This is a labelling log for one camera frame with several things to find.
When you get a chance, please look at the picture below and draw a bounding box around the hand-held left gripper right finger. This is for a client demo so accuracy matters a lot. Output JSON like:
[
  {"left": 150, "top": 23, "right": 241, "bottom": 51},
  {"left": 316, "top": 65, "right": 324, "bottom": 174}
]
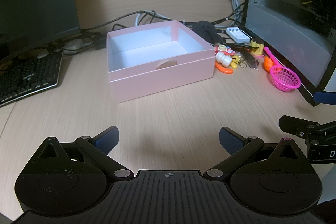
[{"left": 205, "top": 126, "right": 302, "bottom": 180}]

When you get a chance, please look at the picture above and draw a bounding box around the black computer monitor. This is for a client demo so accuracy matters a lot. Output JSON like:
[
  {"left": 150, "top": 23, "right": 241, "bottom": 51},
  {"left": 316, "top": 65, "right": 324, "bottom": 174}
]
[{"left": 0, "top": 0, "right": 80, "bottom": 62}]

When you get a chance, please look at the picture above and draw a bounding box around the white power strip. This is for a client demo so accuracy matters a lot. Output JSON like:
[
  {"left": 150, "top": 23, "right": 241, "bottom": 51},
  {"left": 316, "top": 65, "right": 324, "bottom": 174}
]
[{"left": 65, "top": 39, "right": 84, "bottom": 50}]

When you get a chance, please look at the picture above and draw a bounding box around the black cable bundle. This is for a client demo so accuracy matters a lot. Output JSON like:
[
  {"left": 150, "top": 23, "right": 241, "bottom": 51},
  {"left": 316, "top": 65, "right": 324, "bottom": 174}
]
[{"left": 63, "top": 10, "right": 246, "bottom": 52}]

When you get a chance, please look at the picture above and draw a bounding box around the black gadget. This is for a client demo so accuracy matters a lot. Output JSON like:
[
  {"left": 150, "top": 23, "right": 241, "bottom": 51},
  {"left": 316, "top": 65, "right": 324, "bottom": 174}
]
[{"left": 231, "top": 44, "right": 254, "bottom": 53}]

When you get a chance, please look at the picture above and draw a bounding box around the orange curved toy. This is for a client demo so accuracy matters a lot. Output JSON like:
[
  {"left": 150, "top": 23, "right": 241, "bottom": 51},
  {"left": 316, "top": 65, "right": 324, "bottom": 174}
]
[{"left": 215, "top": 63, "right": 234, "bottom": 75}]

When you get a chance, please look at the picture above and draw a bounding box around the yellow and pink toy figure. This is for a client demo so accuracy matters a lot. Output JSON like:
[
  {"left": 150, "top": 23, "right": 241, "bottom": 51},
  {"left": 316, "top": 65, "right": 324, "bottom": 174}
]
[{"left": 248, "top": 39, "right": 265, "bottom": 58}]

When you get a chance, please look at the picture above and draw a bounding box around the pink cardboard box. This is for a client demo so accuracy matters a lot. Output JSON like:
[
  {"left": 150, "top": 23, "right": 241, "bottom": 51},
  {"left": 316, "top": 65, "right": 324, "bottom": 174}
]
[{"left": 106, "top": 20, "right": 216, "bottom": 104}]

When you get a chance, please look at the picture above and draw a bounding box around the black cat plush toy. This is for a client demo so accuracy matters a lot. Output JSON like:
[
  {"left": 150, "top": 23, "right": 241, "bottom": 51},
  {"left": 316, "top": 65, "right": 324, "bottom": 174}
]
[{"left": 192, "top": 20, "right": 223, "bottom": 45}]

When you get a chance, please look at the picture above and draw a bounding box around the black keyboard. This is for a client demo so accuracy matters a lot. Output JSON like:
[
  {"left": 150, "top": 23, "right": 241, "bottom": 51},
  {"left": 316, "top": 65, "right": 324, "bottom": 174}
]
[{"left": 0, "top": 49, "right": 64, "bottom": 108}]

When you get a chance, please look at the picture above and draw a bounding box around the dark packet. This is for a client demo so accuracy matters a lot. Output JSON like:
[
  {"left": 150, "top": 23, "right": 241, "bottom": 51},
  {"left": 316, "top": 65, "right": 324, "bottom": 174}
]
[{"left": 243, "top": 50, "right": 260, "bottom": 71}]

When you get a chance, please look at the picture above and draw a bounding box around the white battery charger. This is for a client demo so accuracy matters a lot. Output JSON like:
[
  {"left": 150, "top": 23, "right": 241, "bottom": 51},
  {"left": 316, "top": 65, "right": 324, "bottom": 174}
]
[{"left": 226, "top": 27, "right": 253, "bottom": 43}]

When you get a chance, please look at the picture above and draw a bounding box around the camera charm keychain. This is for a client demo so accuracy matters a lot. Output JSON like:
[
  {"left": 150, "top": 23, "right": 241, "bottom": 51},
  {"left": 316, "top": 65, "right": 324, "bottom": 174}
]
[{"left": 215, "top": 44, "right": 247, "bottom": 69}]

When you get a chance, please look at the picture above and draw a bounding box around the white ribbed toy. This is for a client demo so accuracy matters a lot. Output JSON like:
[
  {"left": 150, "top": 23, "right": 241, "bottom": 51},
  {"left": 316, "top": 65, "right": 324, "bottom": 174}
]
[{"left": 216, "top": 53, "right": 233, "bottom": 68}]

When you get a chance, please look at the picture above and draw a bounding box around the grey cable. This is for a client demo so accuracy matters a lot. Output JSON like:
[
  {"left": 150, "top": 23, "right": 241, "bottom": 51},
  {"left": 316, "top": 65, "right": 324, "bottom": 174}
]
[{"left": 135, "top": 10, "right": 158, "bottom": 28}]

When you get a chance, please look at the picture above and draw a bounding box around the pink toy basket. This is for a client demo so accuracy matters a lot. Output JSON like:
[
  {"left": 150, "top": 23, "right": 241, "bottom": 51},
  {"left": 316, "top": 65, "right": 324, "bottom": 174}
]
[{"left": 263, "top": 47, "right": 301, "bottom": 93}]

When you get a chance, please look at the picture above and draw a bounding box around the glass panel computer case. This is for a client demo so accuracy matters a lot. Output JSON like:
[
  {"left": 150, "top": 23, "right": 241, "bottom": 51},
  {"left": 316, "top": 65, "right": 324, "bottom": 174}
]
[{"left": 244, "top": 0, "right": 336, "bottom": 107}]

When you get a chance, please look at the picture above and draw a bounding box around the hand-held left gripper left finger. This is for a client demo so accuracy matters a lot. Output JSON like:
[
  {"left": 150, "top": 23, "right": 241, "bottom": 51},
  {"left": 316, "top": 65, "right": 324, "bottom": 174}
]
[{"left": 35, "top": 126, "right": 134, "bottom": 179}]

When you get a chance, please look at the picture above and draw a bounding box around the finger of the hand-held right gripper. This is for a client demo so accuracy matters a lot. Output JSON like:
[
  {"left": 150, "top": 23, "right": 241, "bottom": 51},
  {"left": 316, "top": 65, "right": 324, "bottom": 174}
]
[
  {"left": 279, "top": 115, "right": 321, "bottom": 138},
  {"left": 313, "top": 91, "right": 336, "bottom": 105}
]

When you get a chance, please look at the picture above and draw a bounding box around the clear orange plastic toy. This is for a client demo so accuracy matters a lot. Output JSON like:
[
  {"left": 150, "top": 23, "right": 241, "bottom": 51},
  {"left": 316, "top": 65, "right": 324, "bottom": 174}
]
[{"left": 264, "top": 56, "right": 275, "bottom": 73}]

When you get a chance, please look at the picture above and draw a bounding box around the black power adapter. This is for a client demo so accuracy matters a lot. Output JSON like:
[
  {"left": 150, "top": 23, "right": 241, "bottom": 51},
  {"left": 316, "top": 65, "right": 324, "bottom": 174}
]
[{"left": 91, "top": 33, "right": 108, "bottom": 50}]

